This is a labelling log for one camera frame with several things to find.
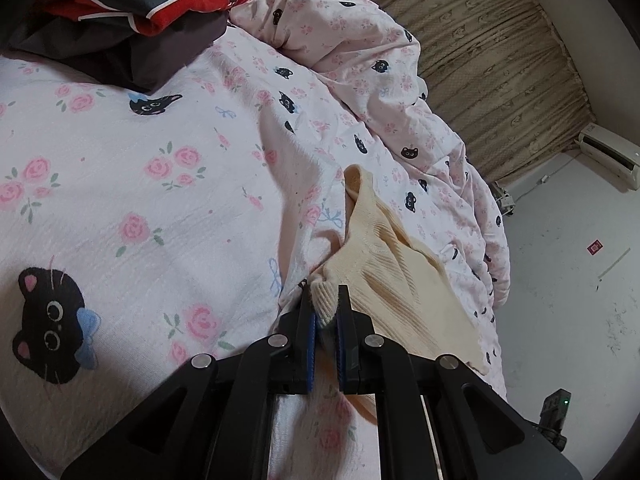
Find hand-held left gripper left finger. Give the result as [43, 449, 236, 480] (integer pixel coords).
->
[60, 282, 316, 480]

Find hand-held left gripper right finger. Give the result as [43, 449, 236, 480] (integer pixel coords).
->
[336, 284, 584, 480]

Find cream ribbed knit garment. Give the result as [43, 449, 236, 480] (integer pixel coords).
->
[309, 163, 491, 426]

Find pink floral cat-print bedsheet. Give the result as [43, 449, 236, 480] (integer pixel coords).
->
[0, 25, 381, 480]

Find small black device green light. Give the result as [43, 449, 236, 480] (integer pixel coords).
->
[536, 388, 572, 455]

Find pink floral cat-print quilt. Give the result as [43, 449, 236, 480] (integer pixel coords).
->
[229, 0, 513, 403]

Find beige pleated curtain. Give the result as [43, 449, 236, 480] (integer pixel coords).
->
[344, 0, 599, 184]

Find white air conditioner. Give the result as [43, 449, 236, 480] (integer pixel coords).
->
[577, 124, 640, 192]

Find dark grey garment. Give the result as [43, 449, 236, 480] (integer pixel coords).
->
[7, 9, 229, 94]

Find small white wall fixture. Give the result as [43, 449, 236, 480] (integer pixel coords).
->
[492, 181, 519, 217]

